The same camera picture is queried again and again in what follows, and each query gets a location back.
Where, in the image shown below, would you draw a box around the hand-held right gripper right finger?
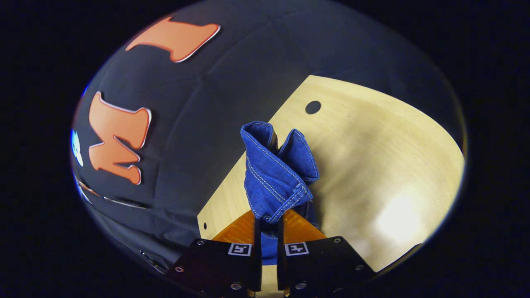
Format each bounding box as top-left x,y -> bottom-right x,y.
276,209 -> 376,298

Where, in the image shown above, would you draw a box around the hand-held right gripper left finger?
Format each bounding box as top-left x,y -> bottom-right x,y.
165,210 -> 263,298

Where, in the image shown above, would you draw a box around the blue denim jeans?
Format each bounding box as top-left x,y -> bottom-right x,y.
240,121 -> 320,265

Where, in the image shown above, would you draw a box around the black backdrop cloth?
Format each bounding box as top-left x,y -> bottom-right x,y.
70,0 -> 462,274

